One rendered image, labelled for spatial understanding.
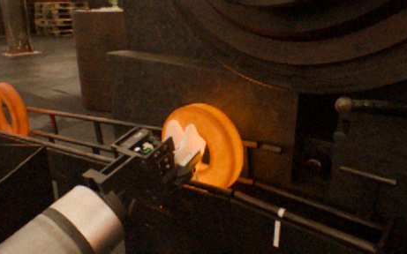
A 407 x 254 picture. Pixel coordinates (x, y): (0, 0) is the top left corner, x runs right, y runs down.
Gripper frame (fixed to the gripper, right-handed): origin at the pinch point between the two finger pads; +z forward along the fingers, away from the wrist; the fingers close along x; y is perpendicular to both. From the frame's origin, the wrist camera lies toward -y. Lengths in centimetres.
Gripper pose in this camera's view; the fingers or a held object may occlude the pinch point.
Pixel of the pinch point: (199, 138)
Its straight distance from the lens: 57.8
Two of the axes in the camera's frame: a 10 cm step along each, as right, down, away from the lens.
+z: 5.9, -5.2, 6.2
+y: -1.7, -8.3, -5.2
